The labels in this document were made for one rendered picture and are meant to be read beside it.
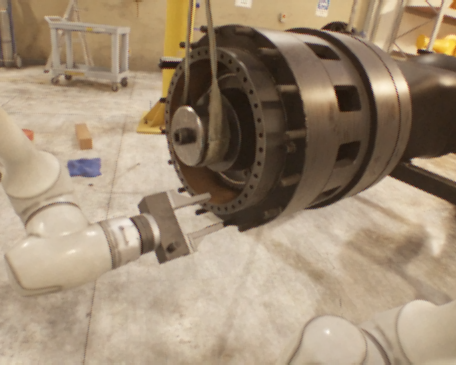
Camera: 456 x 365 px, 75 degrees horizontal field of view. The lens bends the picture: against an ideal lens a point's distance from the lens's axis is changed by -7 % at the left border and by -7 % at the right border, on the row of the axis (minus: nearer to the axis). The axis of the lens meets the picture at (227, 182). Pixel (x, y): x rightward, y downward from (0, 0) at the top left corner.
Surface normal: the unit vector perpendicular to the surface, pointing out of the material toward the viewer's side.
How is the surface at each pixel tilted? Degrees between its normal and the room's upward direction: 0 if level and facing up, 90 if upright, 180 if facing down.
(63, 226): 13
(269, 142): 75
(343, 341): 4
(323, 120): 67
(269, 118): 62
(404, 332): 35
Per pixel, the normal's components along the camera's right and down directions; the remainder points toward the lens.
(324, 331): -0.07, -0.94
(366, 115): 0.63, 0.04
